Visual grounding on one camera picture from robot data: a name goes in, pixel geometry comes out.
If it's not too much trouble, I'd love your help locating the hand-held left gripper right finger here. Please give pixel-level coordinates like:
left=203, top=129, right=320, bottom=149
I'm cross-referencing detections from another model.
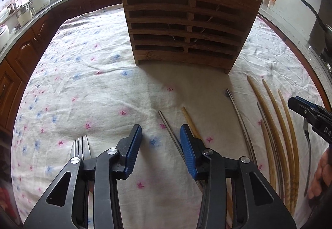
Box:
left=180, top=124, right=297, bottom=229

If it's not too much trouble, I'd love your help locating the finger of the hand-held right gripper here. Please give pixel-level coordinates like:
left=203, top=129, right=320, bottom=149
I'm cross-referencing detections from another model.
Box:
left=288, top=96, right=332, bottom=128

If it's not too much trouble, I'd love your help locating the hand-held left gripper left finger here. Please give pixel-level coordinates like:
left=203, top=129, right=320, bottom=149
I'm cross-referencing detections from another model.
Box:
left=23, top=124, right=143, bottom=229

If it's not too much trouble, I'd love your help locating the metal spoon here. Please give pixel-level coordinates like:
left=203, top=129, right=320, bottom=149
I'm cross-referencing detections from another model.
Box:
left=302, top=117, right=313, bottom=197

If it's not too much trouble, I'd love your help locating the wooden slatted utensil holder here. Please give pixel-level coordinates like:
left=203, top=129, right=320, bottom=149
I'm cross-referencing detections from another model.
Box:
left=117, top=0, right=264, bottom=74

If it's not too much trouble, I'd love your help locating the person's right hand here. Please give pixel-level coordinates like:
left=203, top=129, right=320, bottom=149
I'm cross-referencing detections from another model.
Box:
left=308, top=150, right=332, bottom=200

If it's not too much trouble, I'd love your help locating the metal fork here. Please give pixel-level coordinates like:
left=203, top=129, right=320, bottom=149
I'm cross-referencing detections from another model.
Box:
left=70, top=135, right=91, bottom=162

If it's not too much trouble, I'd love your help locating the floral tablecloth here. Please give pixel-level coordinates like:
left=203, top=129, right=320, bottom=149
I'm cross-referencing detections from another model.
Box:
left=10, top=5, right=325, bottom=229

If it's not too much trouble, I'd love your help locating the black frying pan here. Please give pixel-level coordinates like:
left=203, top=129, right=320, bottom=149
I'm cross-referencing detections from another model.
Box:
left=300, top=0, right=332, bottom=54

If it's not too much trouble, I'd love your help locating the red and white rice cooker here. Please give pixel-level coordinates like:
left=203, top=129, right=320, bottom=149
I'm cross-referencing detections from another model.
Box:
left=0, top=25, right=10, bottom=50

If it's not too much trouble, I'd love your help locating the white electric kettle pot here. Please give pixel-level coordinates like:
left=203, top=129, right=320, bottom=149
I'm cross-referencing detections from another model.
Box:
left=15, top=3, right=36, bottom=26

